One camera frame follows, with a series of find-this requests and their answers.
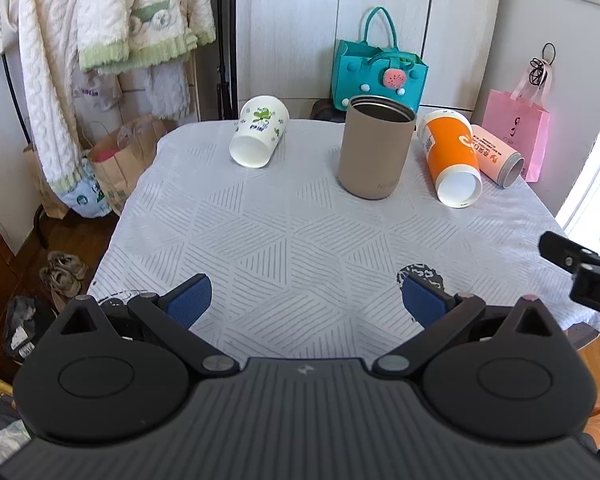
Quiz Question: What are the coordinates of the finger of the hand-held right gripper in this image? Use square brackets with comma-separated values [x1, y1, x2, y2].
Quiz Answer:
[538, 231, 597, 274]

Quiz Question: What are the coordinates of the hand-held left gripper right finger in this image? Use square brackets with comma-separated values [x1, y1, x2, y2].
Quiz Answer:
[372, 271, 568, 378]

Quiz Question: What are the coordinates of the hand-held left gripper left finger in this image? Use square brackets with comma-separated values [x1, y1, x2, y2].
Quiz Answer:
[42, 274, 241, 377]

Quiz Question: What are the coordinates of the peach pink cup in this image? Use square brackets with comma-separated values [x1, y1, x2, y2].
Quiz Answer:
[470, 124, 526, 189]

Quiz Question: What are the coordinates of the orange and white cup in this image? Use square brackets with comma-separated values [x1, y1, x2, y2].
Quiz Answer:
[417, 109, 483, 209]

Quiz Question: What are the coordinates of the tan cup with metal rim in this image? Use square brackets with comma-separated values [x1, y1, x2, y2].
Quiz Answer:
[337, 94, 418, 200]

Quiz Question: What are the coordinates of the white cup with green print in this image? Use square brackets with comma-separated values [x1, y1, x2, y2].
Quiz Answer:
[229, 95, 291, 169]

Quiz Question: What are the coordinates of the white patterned tablecloth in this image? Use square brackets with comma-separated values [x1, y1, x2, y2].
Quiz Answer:
[86, 119, 600, 361]

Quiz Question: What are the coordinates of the grey worn shoe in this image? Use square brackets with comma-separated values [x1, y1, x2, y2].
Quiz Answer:
[47, 251, 89, 282]
[39, 267, 82, 312]

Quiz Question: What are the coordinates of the pink paper gift bag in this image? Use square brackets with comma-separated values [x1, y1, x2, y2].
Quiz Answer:
[481, 67, 552, 183]

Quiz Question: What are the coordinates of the printed diaper pack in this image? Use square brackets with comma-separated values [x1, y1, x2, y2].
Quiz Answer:
[60, 157, 117, 219]

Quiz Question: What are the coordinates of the brown paper bag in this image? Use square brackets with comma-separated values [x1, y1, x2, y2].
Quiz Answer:
[87, 115, 170, 216]

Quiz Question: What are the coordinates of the black bag with label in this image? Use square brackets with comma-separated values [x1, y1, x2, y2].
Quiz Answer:
[4, 295, 58, 365]

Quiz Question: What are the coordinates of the dark round stool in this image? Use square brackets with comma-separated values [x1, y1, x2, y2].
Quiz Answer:
[310, 98, 348, 124]

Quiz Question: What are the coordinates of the teal felt handbag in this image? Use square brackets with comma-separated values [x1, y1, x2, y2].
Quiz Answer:
[332, 6, 429, 115]

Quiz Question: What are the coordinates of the white fleece robe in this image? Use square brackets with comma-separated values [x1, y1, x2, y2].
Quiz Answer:
[16, 0, 98, 196]

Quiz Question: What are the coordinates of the black stand pole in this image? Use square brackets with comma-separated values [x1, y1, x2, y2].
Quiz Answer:
[216, 0, 238, 122]

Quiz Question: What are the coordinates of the white fleece jacket green trim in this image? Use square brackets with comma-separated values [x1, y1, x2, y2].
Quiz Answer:
[76, 0, 217, 75]

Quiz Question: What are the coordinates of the white wardrobe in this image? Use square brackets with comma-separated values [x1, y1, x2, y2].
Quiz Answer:
[236, 0, 505, 121]

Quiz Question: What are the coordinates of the black wall hook ornament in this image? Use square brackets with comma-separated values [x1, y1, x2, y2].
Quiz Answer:
[528, 43, 557, 86]

